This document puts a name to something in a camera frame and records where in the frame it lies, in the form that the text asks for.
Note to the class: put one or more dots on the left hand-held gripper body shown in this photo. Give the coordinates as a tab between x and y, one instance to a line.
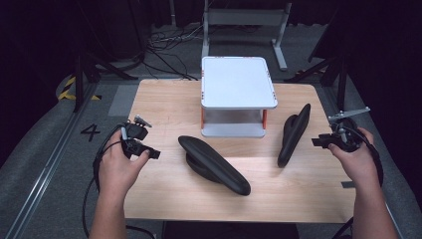
136	132

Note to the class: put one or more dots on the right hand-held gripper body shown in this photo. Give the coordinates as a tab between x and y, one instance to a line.
346	137

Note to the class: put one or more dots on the small black shoe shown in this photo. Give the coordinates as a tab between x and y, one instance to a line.
293	134

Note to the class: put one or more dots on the large black shoe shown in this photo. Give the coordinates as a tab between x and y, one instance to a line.
215	166

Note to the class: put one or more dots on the white two-tier shoe rack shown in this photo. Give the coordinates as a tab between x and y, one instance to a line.
237	83

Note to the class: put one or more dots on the person's right hand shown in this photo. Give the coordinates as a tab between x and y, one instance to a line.
358	164

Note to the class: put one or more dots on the person's left hand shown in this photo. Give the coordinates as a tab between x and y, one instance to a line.
116	169

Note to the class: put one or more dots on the grey tape strip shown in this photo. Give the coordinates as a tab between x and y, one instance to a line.
348	185

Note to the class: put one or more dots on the black tripod stand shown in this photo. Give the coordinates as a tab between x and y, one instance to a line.
79	83
341	83

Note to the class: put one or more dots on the yellow and black floor tape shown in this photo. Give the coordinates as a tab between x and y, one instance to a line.
68	91

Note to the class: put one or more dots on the person's dark clothing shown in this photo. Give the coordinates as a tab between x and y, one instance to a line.
232	230

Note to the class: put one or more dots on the grey metal stand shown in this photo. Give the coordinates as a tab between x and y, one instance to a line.
245	16

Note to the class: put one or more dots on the metal floor rail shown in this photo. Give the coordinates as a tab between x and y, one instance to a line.
43	179

